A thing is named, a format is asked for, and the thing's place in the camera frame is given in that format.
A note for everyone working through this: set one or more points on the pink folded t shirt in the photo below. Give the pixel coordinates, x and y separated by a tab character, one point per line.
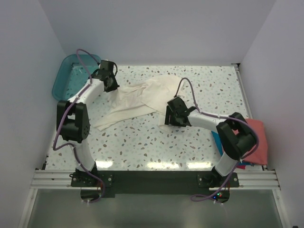
259	156

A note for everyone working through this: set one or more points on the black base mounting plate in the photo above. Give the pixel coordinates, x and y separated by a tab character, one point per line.
107	184

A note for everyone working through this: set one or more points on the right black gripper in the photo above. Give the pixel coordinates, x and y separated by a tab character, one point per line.
169	116

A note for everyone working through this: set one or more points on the white t shirt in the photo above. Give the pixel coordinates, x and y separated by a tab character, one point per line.
149	96

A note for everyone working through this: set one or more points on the aluminium extrusion rail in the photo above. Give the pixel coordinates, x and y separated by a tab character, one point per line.
248	180

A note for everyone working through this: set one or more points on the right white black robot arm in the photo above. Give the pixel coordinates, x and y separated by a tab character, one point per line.
236	136

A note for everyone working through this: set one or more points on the teal plastic bin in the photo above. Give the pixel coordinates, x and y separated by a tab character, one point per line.
72	76

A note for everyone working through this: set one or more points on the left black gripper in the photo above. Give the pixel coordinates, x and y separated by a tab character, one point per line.
114	86

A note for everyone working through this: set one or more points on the blue folded t shirt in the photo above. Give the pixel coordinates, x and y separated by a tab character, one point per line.
220	149

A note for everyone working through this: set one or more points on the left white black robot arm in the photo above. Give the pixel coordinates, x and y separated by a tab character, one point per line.
73	125

